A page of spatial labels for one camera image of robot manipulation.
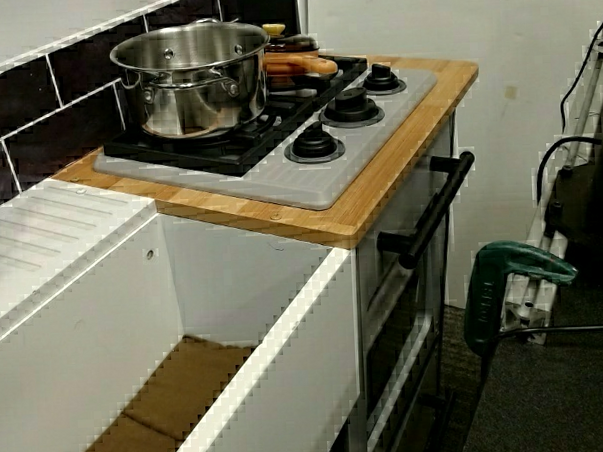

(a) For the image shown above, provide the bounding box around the orange pan with handle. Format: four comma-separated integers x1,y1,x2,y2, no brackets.
263,47,339,81

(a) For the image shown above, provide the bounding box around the stainless steel pot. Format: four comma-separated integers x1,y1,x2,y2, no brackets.
107,15,278,143

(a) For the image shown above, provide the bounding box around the brown glass lid yellow knob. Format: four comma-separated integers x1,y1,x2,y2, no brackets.
262,19,321,56

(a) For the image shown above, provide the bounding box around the grey stove top plate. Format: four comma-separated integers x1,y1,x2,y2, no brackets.
89,62,445,221

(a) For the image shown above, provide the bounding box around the black stove knob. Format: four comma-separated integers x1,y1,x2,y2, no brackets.
282,121,347,166
318,86,384,129
361,61,407,97

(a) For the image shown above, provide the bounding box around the wooden stove countertop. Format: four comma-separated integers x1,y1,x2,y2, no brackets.
47,51,486,263

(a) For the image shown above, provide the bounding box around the white sink basin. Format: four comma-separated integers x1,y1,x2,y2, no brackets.
0,166,365,452

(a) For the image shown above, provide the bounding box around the black burner grate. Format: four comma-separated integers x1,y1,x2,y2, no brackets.
98,52,374,185

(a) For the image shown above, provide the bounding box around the white oven door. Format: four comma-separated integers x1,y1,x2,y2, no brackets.
349,113,474,452

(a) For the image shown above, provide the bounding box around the brown cardboard sheet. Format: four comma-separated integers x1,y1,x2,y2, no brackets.
38,332,262,452

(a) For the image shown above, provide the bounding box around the green clamp tool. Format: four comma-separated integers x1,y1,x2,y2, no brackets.
459,237,583,353

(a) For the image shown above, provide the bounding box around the black equipment box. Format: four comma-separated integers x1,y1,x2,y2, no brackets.
539,107,603,286

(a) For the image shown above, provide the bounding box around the dark tile backsplash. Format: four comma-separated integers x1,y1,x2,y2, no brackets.
0,0,309,208

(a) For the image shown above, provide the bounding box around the white kitchen back panel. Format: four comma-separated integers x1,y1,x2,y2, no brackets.
0,0,211,81

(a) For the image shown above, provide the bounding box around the black oven door handle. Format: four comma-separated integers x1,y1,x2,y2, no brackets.
372,150,480,272

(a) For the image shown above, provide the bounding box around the white metal tripod frame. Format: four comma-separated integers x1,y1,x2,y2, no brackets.
493,42,603,348

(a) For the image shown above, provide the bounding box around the thick black looped cable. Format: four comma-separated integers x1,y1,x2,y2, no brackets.
534,133,603,207

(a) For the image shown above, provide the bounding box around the thin black hanging cable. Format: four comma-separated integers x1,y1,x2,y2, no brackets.
555,7,603,131

